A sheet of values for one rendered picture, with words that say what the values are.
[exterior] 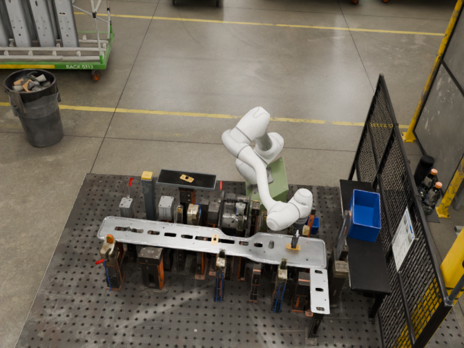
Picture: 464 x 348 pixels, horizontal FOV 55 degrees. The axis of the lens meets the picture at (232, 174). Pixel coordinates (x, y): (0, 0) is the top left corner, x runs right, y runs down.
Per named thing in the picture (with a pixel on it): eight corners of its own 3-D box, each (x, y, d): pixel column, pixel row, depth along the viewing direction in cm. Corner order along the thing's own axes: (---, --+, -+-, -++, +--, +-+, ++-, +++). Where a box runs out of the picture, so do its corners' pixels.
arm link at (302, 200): (299, 202, 250) (283, 213, 243) (303, 181, 239) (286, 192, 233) (314, 213, 244) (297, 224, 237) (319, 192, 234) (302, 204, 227)
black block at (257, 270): (246, 304, 270) (250, 276, 250) (248, 289, 278) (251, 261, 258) (259, 306, 270) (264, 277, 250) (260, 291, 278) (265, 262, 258)
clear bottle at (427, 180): (416, 201, 239) (429, 174, 225) (414, 193, 244) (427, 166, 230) (429, 203, 238) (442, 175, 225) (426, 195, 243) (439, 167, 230)
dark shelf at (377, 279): (350, 291, 245) (351, 288, 243) (338, 181, 312) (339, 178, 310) (390, 295, 244) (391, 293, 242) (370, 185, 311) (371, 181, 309)
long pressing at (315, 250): (93, 242, 263) (92, 241, 262) (105, 215, 280) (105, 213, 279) (326, 270, 256) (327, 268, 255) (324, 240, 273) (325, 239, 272)
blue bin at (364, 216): (348, 237, 270) (353, 223, 261) (349, 203, 292) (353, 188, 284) (375, 243, 268) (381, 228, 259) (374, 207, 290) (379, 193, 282)
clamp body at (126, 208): (122, 244, 299) (115, 208, 275) (127, 232, 307) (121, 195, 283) (136, 246, 299) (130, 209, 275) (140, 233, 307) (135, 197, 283)
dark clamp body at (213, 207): (204, 252, 298) (204, 213, 273) (206, 237, 308) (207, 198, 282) (219, 254, 298) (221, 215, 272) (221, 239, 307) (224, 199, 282)
